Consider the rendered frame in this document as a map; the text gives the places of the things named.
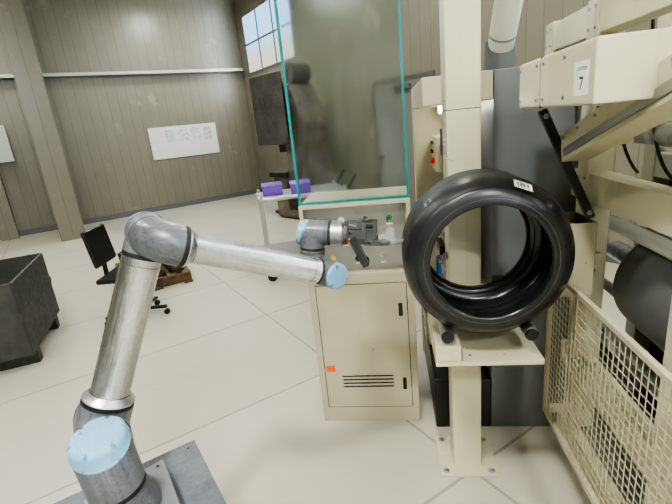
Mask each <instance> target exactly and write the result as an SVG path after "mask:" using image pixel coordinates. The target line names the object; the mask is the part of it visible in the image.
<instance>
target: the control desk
mask: <svg viewBox="0 0 672 504"><path fill-rule="evenodd" d="M298 210H299V218H300V220H302V219H311V220H334V221H344V225H345V220H346V219H350V220H360V218H366V219H377V224H378V229H377V234H376V235H378V233H379V232H380V231H386V229H387V227H388V226H390V225H391V226H393V227H394V230H395V234H396V237H397V238H402V234H403V229H404V225H405V222H406V220H407V217H408V215H409V213H410V198H409V197H407V198H394V199H380V200H367V201H354V202H341V203H327V204H314V205H301V206H298ZM349 240H350V238H348V243H347V244H345V243H343V245H342V246H332V245H325V257H327V258H330V259H332V260H334V261H337V262H340V263H342V264H343V265H344V266H345V267H346V268H347V270H348V279H347V281H346V283H345V284H344V286H343V287H341V288H340V289H336V290H334V289H330V288H328V287H327V286H323V285H317V284H312V283H309V282H308V290H309V298H310V306H311V314H312V322H313V330H314V338H315V346H316V354H317V362H318V370H319V378H320V386H321V394H322V402H323V410H324V418H325V421H351V420H420V399H419V379H418V358H417V338H416V317H415V297H414V295H413V294H412V292H411V290H410V288H409V286H408V283H407V281H406V277H405V273H404V268H403V259H402V243H399V244H395V245H388V246H367V245H363V244H361V246H362V248H363V250H364V252H365V254H366V255H367V256H368V257H369V261H370V263H369V266H367V267H365V268H363V266H362V265H361V264H360V262H359V259H358V257H357V255H356V254H355V252H354V250H353V248H352V246H351V245H350V243H349ZM332 365H335V368H336V372H327V366H332Z"/></svg>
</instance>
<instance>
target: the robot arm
mask: <svg viewBox="0 0 672 504"><path fill-rule="evenodd" d="M377 229H378V224H377V219H366V218H360V220H350V219H346V220H345V225H344V221H334V220H311V219H302V220H300V221H299V223H298V226H297V231H296V243H297V244H300V254H295V253H291V252H286V251H281V250H276V249H271V248H266V247H261V246H256V245H251V244H246V243H241V242H236V241H231V240H226V239H221V238H216V237H211V236H206V235H201V234H196V233H195V232H194V231H193V229H192V228H191V227H190V226H185V225H181V224H177V223H173V222H169V221H166V220H164V219H163V218H162V217H161V216H160V215H158V214H156V213H152V212H139V213H136V214H134V215H132V216H131V217H130V218H129V219H128V220H127V222H126V224H125V226H124V236H125V237H124V242H123V246H122V250H121V259H120V264H119V268H118V272H117V276H116V281H115V285H114V289H113V294H112V298H111V302H110V306H109V311H108V315H107V319H106V324H105V328H104V332H103V336H102V341H101V345H100V349H99V353H98V358H97V362H96V366H95V371H94V375H93V379H92V383H91V387H90V388H88V389H86V390H85V391H84V392H83V393H82V395H81V398H80V402H79V404H78V405H77V407H76V409H75V412H74V416H73V432H74V435H73V436H72V437H71V439H70V440H69V442H68V445H67V456H68V462H69V464H70V466H71V468H72V469H73V471H74V474H75V476H76V478H77V480H78V482H79V484H80V487H81V489H82V491H83V493H84V495H85V498H86V500H87V502H88V504H161V500H162V492H161V489H160V487H159V485H158V483H157V482H156V481H155V480H154V479H153V478H152V477H150V476H149V475H148V474H147V473H146V472H145V470H144V467H143V465H142V462H141V459H140V457H139V454H138V451H137V448H136V445H135V441H134V437H133V433H132V429H131V424H130V422H131V416H132V412H133V408H134V403H135V399H136V397H135V394H134V393H133V392H132V391H131V387H132V383H133V378H134V374H135V370H136V366H137V362H138V358H139V354H140V349H141V345H142V341H143V337H144V333H145V329H146V325H147V320H148V316H149V312H150V308H151V304H152V300H153V296H154V291H155V287H156V283H157V279H158V275H159V271H160V267H161V263H162V264H166V265H170V266H175V267H184V266H186V265H187V264H189V263H192V264H198V265H204V266H210V267H216V268H222V269H229V270H235V271H241V272H247V273H253V274H259V275H266V276H272V277H278V278H284V279H290V280H296V281H303V282H309V283H312V284H317V285H323V286H327V287H328V288H330V289H334V290H336V289H340V288H341V287H343V286H344V284H345V283H346V281H347V279H348V270H347V268H346V267H345V266H344V265H343V264H342V263H340V262H337V261H334V260H332V259H330V258H327V257H325V245H332V246H342V245H343V243H345V244H347V243H348V238H350V240H349V243H350V245H351V246H352V248H353V250H354V252H355V254H356V255H357V257H358V259H359V262H360V264H361V265H362V266H363V268H365V267H367V266H369V263H370V261H369V257H368V256H367V255H366V254H365V252H364V250H363V248H362V246H361V244H363V245H367V246H388V245H395V244H399V243H402V242H404V239H402V238H397V237H396V234H395V230H394V227H393V226H391V225H390V226H388V227H387V229H386V231H380V232H379V233H378V235H376V234H377ZM350 232H352V233H350Z"/></svg>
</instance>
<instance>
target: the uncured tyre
mask: <svg viewBox="0 0 672 504"><path fill-rule="evenodd" d="M513 179H515V180H518V181H521V182H524V183H527V184H531V185H532V187H533V191H534V192H531V191H528V190H525V189H522V188H518V187H515V186H514V181H513ZM434 185H435V186H436V188H435V187H434ZM434 185H433V186H432V187H430V188H429V189H428V190H427V191H426V192H425V193H424V194H423V195H422V196H421V197H420V198H419V199H418V201H417V202H416V203H415V205H414V206H413V208H412V209H411V211H410V213H409V215H408V217H407V220H406V222H405V225H404V229H403V234H402V239H404V242H402V245H403V250H402V259H403V268H404V273H405V277H406V281H407V283H408V286H409V288H410V290H411V292H412V294H413V295H414V297H415V298H416V300H417V301H418V302H419V304H420V305H421V306H422V307H423V308H424V309H425V310H426V311H427V312H428V313H429V314H431V315H432V316H433V317H434V318H436V319H437V320H439V321H440V322H442V323H444V324H446V325H448V326H450V327H453V328H455V329H458V330H462V331H466V332H471V333H482V334H488V333H499V332H504V331H509V330H512V329H515V328H518V327H521V326H523V325H525V324H527V323H529V322H531V321H533V320H534V319H536V318H538V317H539V316H540V315H542V314H543V313H544V312H546V311H547V310H548V309H549V308H550V307H551V306H552V305H553V304H554V303H555V302H556V301H557V299H558V298H559V297H560V295H561V294H562V292H563V291H564V289H565V287H566V286H567V284H568V282H569V279H570V277H571V274H572V271H573V267H574V261H575V240H574V235H573V231H572V228H571V225H570V222H569V220H568V218H567V216H566V214H565V212H564V210H563V209H562V207H561V206H560V205H559V203H558V202H557V201H556V200H555V199H554V198H553V197H552V196H551V195H550V194H549V193H548V192H546V191H545V190H544V189H542V188H541V187H539V186H538V185H536V184H534V183H532V182H530V181H528V180H525V179H523V178H521V177H519V176H517V175H515V174H512V173H509V172H506V171H502V170H497V169H471V170H466V171H462V172H458V173H455V174H453V175H450V176H448V177H446V178H444V179H442V180H440V181H439V182H437V183H436V184H434ZM430 198H432V199H433V201H431V202H430V203H429V204H428V205H427V206H426V207H425V208H424V207H423V205H424V204H425V202H426V201H427V200H429V199H430ZM491 205H502V206H509V207H513V208H517V209H518V210H519V212H520V214H521V215H522V218H523V220H524V223H525V228H526V241H525V246H524V250H523V252H522V255H521V257H520V258H519V260H518V262H517V263H516V264H515V266H514V267H513V268H512V269H511V270H510V271H509V272H508V273H506V274H505V275H504V276H502V277H501V278H499V279H497V280H495V281H493V282H490V283H487V284H483V285H475V286H468V285H461V284H457V283H454V282H451V281H449V280H447V279H445V278H444V277H442V276H441V275H439V274H438V273H437V272H436V271H435V270H434V269H433V267H432V266H431V265H430V260H431V254H432V250H433V247H434V245H435V242H436V240H437V238H438V237H439V235H440V234H441V232H442V231H443V230H444V229H445V227H446V226H447V225H448V224H449V223H451V222H452V221H453V220H454V219H456V218H457V217H458V216H460V215H462V214H464V213H465V212H468V211H470V210H472V209H475V208H479V207H483V206H491Z"/></svg>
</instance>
